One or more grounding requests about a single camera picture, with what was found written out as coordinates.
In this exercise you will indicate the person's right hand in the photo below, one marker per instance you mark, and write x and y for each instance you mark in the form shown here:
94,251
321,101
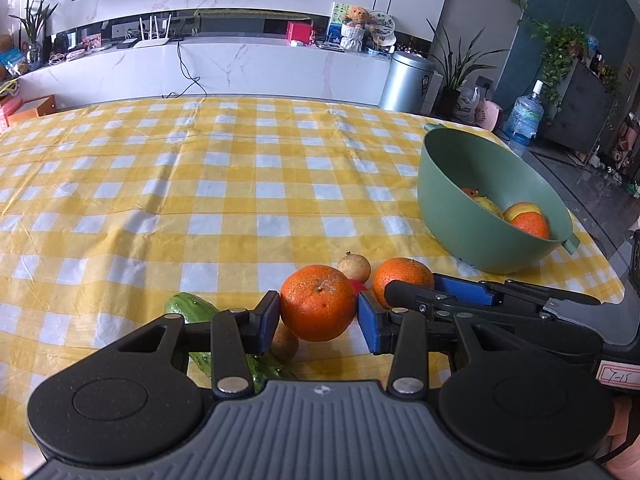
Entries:
626,465

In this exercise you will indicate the yellow-green pear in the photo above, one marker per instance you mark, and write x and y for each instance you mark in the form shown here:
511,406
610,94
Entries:
490,206

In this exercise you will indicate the teddy bear toy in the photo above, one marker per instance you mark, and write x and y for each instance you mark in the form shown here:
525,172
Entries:
355,24

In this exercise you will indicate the white wifi router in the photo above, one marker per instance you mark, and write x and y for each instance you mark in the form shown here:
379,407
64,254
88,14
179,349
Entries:
153,33

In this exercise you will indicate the hanging ivy plant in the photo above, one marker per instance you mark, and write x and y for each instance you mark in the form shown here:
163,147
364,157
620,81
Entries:
551,33

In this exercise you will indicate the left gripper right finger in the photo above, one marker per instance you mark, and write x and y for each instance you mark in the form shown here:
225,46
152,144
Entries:
410,337

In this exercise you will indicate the orange mandarin front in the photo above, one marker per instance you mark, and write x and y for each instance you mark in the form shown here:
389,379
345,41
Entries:
532,223

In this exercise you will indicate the blue water bottle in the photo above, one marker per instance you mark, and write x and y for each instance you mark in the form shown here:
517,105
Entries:
522,124

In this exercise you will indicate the orange with dark spot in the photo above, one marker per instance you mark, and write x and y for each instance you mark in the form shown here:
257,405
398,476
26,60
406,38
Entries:
400,269

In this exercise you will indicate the brown longan fruit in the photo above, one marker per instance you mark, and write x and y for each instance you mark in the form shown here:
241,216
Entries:
355,267

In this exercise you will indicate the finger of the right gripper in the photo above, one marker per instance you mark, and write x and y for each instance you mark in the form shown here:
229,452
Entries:
510,294
398,294

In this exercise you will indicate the green cucumber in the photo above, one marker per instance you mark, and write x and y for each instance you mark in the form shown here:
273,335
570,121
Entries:
232,347

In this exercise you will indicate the small orange mandarin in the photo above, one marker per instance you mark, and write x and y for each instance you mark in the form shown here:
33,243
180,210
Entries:
317,303

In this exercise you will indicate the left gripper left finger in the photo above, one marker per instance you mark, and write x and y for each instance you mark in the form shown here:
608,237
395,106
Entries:
163,372

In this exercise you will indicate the white marble tv cabinet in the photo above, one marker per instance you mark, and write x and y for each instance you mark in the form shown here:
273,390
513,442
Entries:
247,66

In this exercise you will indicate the red box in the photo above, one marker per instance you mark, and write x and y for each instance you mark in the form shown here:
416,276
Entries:
299,32

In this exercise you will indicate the large yellow-red mango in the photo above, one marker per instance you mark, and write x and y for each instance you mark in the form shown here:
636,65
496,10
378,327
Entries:
520,208

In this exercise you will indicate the silver pedal trash bin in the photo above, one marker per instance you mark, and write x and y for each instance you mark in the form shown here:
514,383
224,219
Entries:
406,83

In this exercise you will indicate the dark grey drawer cabinet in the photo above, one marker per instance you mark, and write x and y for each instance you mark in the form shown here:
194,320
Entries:
585,105

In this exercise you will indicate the tall potted green plant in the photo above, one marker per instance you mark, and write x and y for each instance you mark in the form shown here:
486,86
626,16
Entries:
457,64

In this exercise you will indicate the small red tomato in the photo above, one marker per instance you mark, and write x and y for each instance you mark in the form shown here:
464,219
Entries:
358,287

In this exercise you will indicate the small brown longan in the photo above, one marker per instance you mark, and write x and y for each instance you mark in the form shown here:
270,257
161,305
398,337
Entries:
284,344

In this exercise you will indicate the yellow checkered tablecloth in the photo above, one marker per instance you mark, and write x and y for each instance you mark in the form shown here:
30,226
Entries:
106,212

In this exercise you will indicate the green colander bowl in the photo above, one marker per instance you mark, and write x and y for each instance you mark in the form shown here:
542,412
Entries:
466,183

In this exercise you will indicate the small potted grass plant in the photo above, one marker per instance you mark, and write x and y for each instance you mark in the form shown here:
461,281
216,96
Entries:
34,21

